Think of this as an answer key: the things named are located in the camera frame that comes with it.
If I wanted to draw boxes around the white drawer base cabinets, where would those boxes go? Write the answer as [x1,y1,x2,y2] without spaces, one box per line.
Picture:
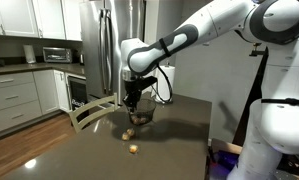
[0,69,72,137]

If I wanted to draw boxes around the light grey dining chair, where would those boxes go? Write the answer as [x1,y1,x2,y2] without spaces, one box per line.
[68,92,119,134]

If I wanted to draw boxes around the wooden board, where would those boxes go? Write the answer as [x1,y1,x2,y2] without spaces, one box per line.
[211,138,243,156]

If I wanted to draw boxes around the stainless steel fridge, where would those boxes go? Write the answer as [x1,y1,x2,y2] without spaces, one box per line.
[78,0,147,101]

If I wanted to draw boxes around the white paper towel roll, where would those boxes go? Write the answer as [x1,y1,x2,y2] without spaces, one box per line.
[155,64,176,101]

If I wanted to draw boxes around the black wire mesh basket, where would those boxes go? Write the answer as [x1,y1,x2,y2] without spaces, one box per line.
[127,98,157,126]

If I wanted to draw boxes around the black wine cooler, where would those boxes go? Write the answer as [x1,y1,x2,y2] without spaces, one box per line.
[66,73,89,113]

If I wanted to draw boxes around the white wall cabinets over toaster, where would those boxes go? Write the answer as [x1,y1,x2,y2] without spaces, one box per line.
[0,0,83,42]

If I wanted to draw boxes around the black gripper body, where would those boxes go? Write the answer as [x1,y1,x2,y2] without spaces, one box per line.
[122,75,158,109]

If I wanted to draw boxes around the black tripod pole with clamp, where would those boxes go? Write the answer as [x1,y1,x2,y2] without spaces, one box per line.
[232,42,270,148]

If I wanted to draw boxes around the dark toaster countertop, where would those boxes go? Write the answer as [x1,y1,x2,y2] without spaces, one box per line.
[0,62,87,78]

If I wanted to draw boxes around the silver toaster oven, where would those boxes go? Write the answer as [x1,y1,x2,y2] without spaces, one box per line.
[42,46,73,64]

